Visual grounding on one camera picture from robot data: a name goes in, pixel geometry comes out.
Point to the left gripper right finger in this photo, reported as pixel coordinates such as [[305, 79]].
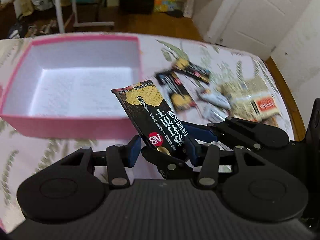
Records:
[[206, 156]]

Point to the colourful gift bag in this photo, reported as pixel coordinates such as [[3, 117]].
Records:
[[164, 5]]

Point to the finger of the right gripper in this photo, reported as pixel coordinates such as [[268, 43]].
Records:
[[169, 167], [206, 133]]

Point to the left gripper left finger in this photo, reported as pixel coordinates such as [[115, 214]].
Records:
[[119, 157]]

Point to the small silver snack packet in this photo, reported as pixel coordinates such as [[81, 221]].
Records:
[[214, 98]]

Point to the floral bed sheet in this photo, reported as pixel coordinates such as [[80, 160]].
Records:
[[22, 156]]

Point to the white metal rack stand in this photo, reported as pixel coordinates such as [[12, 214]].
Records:
[[74, 19]]

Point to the pink storage box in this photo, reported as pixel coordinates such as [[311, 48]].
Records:
[[61, 87]]

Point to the white plastic bag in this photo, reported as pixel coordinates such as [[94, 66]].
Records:
[[188, 7]]

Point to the beige large snack bag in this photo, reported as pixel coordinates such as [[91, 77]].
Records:
[[250, 99]]

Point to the black soda cracker packet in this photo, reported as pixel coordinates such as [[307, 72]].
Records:
[[153, 118]]

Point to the white door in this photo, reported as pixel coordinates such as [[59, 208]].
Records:
[[255, 26]]

